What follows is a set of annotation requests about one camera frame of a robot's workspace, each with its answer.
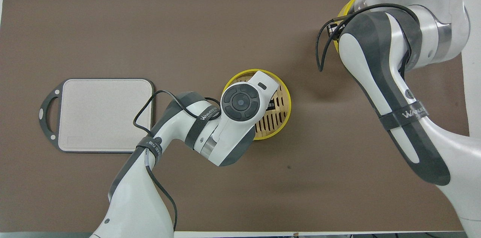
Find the white cutting board grey rim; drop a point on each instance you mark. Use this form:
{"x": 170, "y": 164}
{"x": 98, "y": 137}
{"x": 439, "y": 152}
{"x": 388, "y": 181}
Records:
{"x": 105, "y": 114}

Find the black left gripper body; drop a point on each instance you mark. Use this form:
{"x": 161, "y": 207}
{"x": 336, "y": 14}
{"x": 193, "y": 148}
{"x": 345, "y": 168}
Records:
{"x": 269, "y": 104}

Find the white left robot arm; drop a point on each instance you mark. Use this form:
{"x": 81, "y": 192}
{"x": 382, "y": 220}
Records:
{"x": 225, "y": 125}

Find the yellow rimmed steamer lid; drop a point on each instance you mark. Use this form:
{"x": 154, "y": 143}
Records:
{"x": 348, "y": 7}

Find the yellow bamboo steamer basket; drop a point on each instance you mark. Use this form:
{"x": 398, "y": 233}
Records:
{"x": 280, "y": 118}

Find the brown table mat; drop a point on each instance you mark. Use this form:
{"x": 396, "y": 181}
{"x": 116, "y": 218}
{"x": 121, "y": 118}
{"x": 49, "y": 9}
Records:
{"x": 225, "y": 35}

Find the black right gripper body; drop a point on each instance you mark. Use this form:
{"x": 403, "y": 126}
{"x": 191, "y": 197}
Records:
{"x": 333, "y": 29}

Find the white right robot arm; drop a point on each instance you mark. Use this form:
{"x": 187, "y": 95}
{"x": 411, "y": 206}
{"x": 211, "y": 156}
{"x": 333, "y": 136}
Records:
{"x": 379, "y": 65}

